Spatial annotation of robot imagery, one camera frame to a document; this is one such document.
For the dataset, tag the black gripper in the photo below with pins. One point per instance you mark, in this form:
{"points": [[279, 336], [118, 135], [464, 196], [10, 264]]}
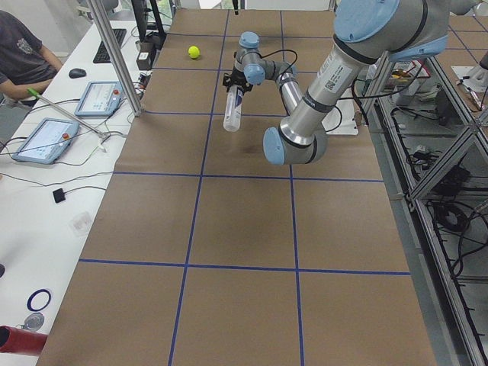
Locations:
{"points": [[235, 80]]}

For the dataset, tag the clear tennis ball tube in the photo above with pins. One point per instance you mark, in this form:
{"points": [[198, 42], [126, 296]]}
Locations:
{"points": [[232, 116]]}

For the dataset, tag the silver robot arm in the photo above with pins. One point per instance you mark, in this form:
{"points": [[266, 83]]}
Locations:
{"points": [[363, 31]]}

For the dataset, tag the yellow tennis ball on table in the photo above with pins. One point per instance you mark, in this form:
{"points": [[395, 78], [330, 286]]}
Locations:
{"points": [[194, 52]]}

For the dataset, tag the black box with label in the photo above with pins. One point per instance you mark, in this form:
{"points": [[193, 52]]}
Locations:
{"points": [[146, 56]]}

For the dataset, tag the black computer monitor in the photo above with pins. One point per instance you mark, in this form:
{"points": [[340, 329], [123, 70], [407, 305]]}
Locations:
{"points": [[141, 12]]}

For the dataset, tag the far teach pendant tablet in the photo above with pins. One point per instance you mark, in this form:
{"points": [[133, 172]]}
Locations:
{"points": [[100, 99]]}

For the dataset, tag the teach pendant tablet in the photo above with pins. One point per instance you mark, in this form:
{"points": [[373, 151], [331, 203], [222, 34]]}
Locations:
{"points": [[100, 99], [47, 142]]}

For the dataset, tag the black computer mouse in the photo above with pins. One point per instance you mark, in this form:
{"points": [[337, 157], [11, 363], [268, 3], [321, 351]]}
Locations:
{"points": [[77, 73]]}

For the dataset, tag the near teach pendant tablet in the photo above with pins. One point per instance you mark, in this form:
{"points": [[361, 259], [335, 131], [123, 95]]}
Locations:
{"points": [[47, 142]]}

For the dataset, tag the small black square pad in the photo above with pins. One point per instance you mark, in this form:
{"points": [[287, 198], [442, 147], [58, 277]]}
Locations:
{"points": [[59, 195]]}

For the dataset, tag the seated person grey shirt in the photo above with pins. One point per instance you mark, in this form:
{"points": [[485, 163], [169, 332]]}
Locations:
{"points": [[25, 62]]}

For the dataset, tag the red cardboard tube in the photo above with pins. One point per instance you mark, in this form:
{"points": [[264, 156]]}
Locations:
{"points": [[22, 342]]}

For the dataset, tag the aluminium frame post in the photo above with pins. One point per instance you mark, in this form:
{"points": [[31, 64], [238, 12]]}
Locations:
{"points": [[107, 36]]}

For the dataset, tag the metal rod green handle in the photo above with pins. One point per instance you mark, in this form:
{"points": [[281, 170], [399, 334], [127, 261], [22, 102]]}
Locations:
{"points": [[66, 113]]}

